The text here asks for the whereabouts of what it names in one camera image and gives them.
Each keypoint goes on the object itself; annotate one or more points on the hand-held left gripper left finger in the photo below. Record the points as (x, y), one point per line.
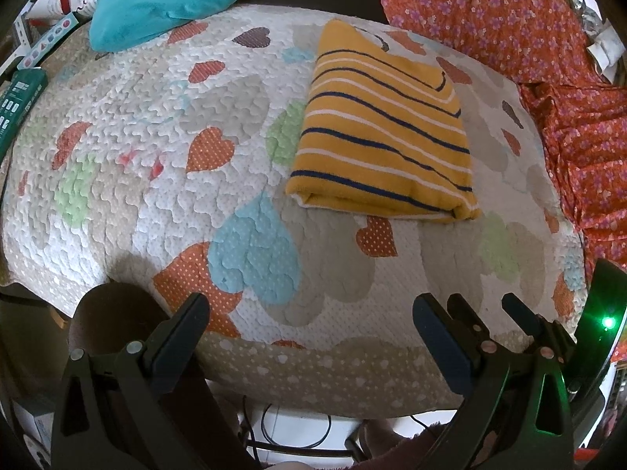
(179, 342)

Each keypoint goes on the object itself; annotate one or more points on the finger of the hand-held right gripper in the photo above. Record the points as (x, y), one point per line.
(463, 311)
(521, 311)

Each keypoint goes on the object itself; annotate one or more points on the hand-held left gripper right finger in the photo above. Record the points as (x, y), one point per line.
(441, 347)

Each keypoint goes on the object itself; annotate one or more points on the yellow striped shirt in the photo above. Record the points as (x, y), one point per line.
(382, 132)

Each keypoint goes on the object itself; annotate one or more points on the white box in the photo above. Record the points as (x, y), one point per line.
(34, 426)

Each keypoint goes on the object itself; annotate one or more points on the heart print quilt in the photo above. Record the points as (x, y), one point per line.
(147, 107)

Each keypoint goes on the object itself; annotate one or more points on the green cardboard box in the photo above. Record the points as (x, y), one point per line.
(14, 107)

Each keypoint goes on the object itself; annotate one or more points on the orange floral cloth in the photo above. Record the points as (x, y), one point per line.
(490, 24)

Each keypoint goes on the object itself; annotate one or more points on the long box with shapes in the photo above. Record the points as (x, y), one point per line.
(46, 41)

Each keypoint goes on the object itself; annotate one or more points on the teal cloth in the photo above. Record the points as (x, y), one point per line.
(161, 0)

